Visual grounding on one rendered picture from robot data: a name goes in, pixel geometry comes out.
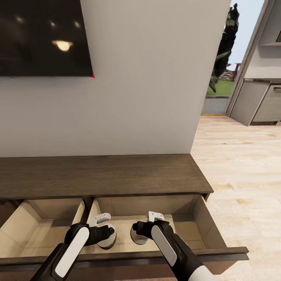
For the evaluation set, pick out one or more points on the dishwasher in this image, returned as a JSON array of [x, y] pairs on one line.
[[269, 109]]

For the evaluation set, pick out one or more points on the wall mounted tv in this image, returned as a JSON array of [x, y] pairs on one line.
[[43, 38]]

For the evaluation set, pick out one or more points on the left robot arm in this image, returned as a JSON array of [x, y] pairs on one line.
[[60, 262]]

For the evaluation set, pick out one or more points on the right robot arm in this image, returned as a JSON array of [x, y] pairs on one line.
[[181, 259]]

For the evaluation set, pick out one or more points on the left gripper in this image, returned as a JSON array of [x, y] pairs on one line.
[[102, 233]]

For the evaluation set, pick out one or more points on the pillar candle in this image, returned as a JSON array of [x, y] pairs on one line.
[[108, 243], [138, 239]]

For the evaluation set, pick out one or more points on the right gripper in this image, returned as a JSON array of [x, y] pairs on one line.
[[141, 228]]

